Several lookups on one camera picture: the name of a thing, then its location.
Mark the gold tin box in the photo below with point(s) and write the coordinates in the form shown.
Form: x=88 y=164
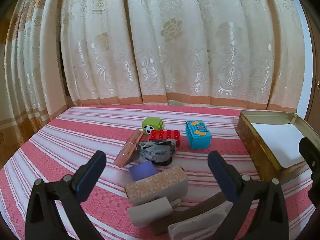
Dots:
x=252 y=145

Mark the green toy brick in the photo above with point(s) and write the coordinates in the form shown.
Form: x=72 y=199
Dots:
x=156 y=123

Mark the purple block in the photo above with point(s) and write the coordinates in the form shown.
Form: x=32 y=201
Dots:
x=143 y=170

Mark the beige patterned box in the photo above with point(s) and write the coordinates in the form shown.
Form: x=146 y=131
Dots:
x=155 y=182

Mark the blue toy brick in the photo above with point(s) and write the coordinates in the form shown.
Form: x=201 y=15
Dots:
x=198 y=136

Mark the cream floral curtain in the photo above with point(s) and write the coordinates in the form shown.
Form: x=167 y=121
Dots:
x=160 y=42

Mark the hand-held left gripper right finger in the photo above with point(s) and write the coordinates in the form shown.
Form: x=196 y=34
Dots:
x=222 y=177

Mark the brown wooden block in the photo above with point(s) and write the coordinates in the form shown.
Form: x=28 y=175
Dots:
x=190 y=212

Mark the copper rectangular case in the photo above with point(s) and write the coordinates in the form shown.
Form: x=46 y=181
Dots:
x=127 y=150

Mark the pink striped bed cover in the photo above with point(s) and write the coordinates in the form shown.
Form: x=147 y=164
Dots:
x=62 y=142

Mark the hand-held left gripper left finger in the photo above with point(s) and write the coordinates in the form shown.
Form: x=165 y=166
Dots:
x=92 y=172

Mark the brown wooden door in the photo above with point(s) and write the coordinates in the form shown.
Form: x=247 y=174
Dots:
x=315 y=55

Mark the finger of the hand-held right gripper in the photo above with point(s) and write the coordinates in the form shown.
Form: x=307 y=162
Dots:
x=310 y=152

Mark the red toy brick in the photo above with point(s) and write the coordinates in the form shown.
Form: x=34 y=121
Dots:
x=165 y=135

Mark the grey stone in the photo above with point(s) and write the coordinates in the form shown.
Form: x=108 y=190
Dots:
x=155 y=152

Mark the grey cylinder block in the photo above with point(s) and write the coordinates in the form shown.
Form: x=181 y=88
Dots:
x=147 y=212

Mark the white paper sheet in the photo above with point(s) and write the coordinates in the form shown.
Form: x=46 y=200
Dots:
x=275 y=142

